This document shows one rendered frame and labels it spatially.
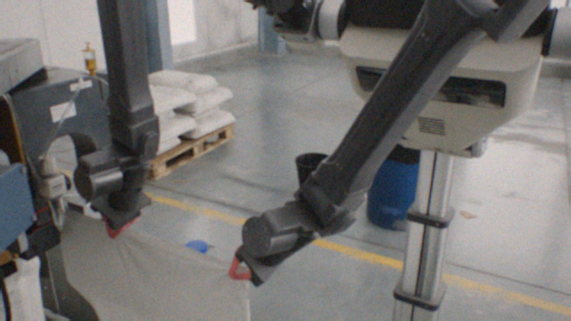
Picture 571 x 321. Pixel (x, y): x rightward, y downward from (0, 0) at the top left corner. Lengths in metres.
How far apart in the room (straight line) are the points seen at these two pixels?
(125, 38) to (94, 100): 0.35
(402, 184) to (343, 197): 2.37
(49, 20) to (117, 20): 5.35
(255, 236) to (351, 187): 0.15
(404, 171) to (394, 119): 2.42
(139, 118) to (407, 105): 0.46
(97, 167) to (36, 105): 0.23
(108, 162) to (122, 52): 0.19
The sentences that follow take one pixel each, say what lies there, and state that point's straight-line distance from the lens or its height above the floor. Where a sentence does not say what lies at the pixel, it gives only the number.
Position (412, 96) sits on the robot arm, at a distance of 0.52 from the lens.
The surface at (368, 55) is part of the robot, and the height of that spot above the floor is 1.39.
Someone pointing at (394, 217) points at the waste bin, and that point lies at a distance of 3.11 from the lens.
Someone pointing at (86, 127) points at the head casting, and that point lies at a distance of 1.09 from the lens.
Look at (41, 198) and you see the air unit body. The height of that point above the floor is 1.13.
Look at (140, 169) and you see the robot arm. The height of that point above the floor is 1.22.
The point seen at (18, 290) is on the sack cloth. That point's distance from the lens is 1.43.
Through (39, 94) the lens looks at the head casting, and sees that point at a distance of 1.02.
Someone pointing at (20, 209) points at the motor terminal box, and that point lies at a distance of 0.73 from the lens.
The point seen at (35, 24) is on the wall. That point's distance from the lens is 5.99.
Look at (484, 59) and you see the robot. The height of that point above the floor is 1.40.
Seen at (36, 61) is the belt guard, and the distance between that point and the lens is 1.03.
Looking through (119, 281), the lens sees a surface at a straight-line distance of 1.08.
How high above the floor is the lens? 1.55
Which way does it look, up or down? 22 degrees down
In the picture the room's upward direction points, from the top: straight up
